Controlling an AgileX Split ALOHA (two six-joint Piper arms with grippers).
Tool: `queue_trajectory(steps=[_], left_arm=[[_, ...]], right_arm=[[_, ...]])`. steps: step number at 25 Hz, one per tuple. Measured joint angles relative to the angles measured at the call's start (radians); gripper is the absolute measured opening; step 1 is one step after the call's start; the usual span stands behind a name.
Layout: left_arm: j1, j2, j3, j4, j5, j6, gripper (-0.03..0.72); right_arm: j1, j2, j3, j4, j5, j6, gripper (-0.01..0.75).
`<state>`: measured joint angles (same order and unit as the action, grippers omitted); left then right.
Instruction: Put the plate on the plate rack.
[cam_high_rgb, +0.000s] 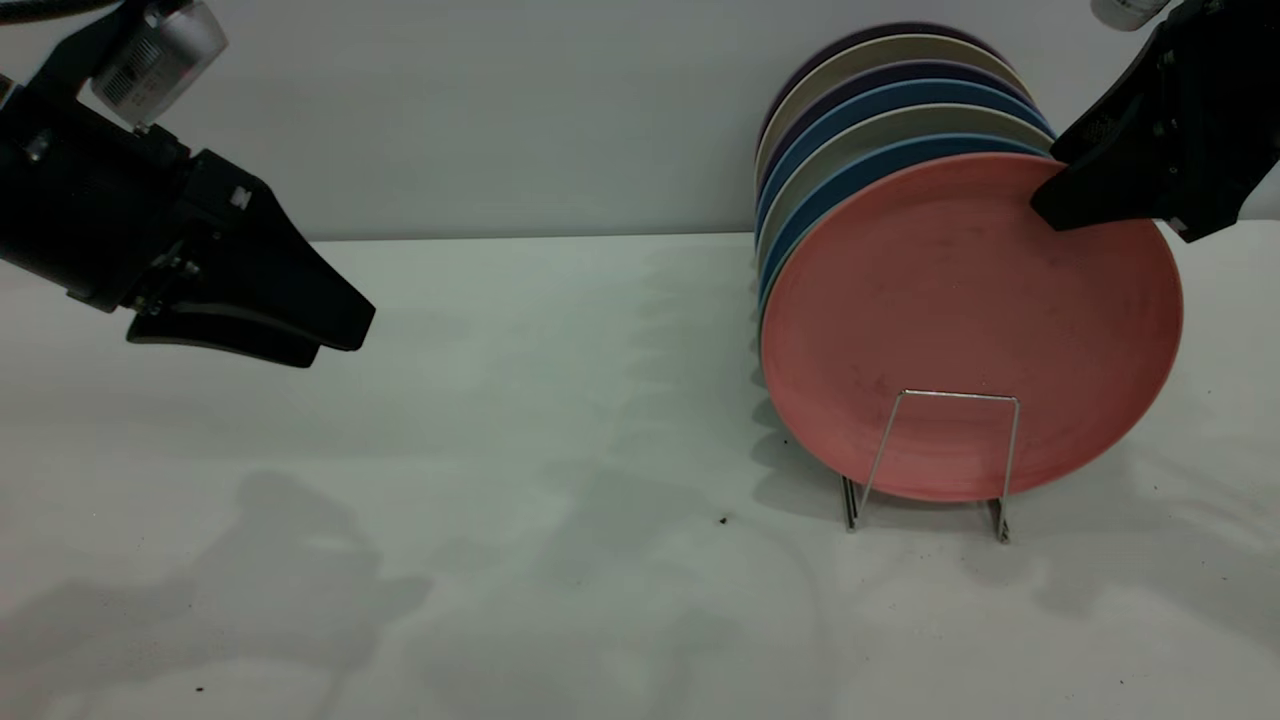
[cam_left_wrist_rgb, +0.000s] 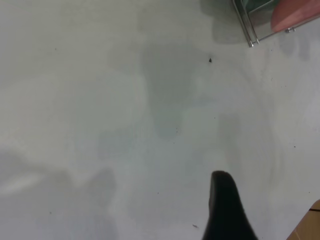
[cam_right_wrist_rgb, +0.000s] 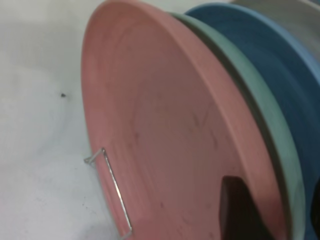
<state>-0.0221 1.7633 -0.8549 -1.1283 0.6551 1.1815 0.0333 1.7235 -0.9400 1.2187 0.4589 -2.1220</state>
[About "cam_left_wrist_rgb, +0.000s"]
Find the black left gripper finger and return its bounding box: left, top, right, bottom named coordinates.
left=201, top=170, right=259, bottom=240

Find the pink round plate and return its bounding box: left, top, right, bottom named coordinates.
left=270, top=0, right=320, bottom=33

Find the green round plate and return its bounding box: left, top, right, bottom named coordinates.
left=239, top=0, right=279, bottom=13

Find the tan cardboard box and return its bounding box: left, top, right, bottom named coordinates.
left=286, top=198, right=320, bottom=240

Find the silver wire plate rack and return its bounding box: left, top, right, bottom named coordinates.
left=231, top=0, right=297, bottom=49

